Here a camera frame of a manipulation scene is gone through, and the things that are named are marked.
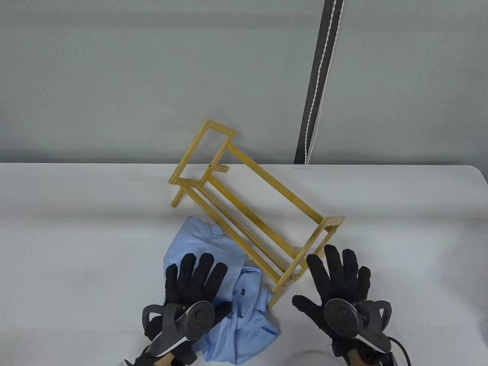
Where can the grey right hand tracker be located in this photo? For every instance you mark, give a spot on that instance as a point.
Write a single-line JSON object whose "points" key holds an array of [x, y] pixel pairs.
{"points": [[341, 318]]}

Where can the dark vertical wall strip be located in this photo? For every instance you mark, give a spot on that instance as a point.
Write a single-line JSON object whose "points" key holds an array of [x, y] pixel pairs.
{"points": [[324, 76]]}

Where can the bamboo book rack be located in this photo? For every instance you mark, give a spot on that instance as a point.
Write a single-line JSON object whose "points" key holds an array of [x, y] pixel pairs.
{"points": [[267, 183]]}

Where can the light blue long-sleeve shirt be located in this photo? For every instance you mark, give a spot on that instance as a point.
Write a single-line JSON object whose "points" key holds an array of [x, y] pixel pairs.
{"points": [[248, 305]]}

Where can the grey hand tracker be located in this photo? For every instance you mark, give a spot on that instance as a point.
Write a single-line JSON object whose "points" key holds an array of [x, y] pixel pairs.
{"points": [[341, 318], [198, 318]]}

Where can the grey left hand tracker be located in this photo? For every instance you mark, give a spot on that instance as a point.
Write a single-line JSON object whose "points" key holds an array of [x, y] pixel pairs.
{"points": [[198, 318]]}

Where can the person's right forearm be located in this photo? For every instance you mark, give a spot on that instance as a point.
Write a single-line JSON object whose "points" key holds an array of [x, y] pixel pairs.
{"points": [[355, 359]]}

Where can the person's left forearm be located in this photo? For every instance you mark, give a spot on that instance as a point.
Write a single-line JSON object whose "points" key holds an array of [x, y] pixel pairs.
{"points": [[167, 360]]}

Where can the person's left hand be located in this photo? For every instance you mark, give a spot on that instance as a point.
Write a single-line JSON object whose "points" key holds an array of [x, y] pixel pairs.
{"points": [[192, 280]]}

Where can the person's right hand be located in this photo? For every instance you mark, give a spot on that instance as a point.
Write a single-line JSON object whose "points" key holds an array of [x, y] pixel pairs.
{"points": [[339, 282]]}

